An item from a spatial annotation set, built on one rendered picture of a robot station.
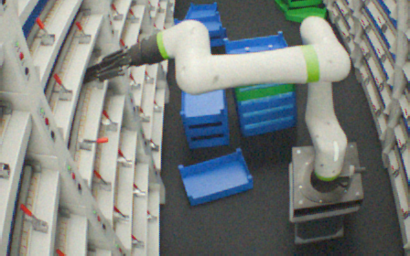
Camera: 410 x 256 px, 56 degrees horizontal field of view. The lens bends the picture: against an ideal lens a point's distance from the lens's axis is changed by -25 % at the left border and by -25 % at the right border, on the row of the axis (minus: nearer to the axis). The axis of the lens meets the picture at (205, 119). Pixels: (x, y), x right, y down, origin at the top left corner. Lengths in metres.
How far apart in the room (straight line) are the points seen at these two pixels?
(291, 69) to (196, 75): 0.26
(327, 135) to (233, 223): 0.71
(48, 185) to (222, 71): 0.60
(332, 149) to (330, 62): 0.39
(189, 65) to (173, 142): 1.28
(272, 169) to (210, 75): 1.12
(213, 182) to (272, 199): 0.31
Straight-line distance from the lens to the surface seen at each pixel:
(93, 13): 1.60
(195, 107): 2.46
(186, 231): 2.18
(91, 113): 1.46
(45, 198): 1.03
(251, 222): 2.16
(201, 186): 2.33
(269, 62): 1.33
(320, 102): 1.70
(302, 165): 1.91
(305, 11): 3.44
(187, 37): 1.35
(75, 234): 1.18
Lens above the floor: 1.81
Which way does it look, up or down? 44 degrees down
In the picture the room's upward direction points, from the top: 12 degrees counter-clockwise
